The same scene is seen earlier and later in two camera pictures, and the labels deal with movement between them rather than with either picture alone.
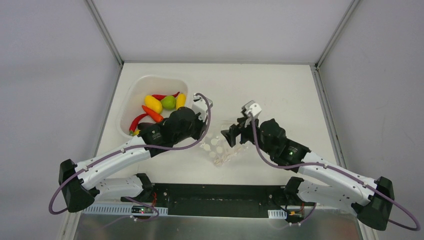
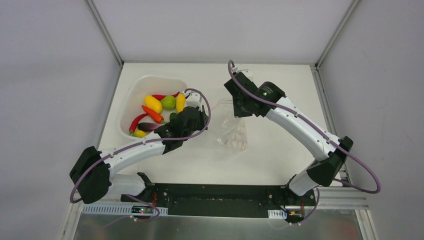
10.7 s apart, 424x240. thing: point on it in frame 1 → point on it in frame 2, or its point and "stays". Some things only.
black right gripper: (240, 131) → (238, 97)
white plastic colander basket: (134, 95) stays
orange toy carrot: (155, 116) stays
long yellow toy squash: (181, 100) stays
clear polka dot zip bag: (218, 146) → (233, 133)
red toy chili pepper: (134, 122) stays
